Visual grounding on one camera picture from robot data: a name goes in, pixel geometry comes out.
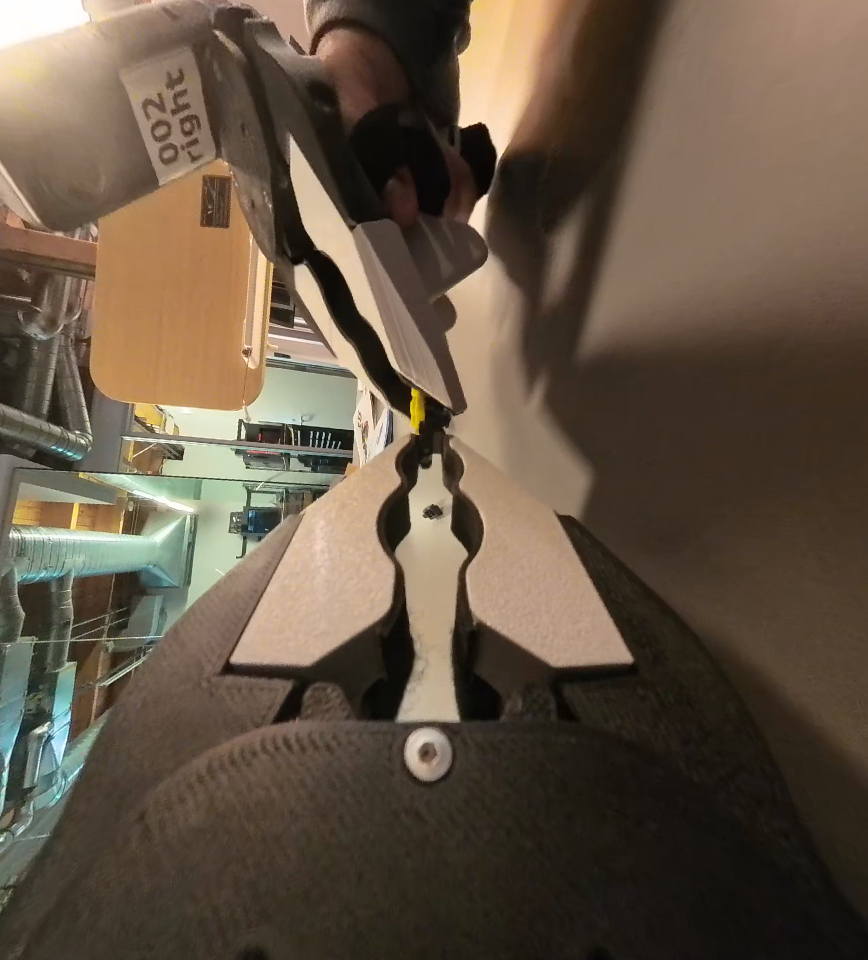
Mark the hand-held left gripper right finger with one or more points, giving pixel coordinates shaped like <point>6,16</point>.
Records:
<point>546,592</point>

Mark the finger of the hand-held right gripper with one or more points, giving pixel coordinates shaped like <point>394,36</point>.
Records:
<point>338,331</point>
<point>404,300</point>

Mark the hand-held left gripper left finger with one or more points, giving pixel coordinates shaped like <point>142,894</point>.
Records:
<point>314,592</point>

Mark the yellow brick plate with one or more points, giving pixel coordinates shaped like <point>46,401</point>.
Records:
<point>417,409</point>

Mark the black brick block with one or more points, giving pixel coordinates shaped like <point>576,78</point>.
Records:
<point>431,442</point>

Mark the person's right forearm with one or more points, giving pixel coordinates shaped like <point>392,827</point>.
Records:
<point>434,45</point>

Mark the person's right hand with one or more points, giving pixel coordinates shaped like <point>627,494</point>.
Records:
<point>366,75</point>

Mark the black work table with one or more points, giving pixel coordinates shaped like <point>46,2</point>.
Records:
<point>284,525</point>

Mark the blue plastic crate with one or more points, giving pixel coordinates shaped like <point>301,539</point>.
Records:
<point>263,519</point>

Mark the metal storage shelf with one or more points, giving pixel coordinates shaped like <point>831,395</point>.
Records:
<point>254,442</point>

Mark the black clip brick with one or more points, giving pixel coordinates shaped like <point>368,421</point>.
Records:
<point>431,511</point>

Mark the wooden book stand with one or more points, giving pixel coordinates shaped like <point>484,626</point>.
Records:
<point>171,300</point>

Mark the silver spiral ventilation duct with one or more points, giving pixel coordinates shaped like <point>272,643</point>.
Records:
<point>89,551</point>

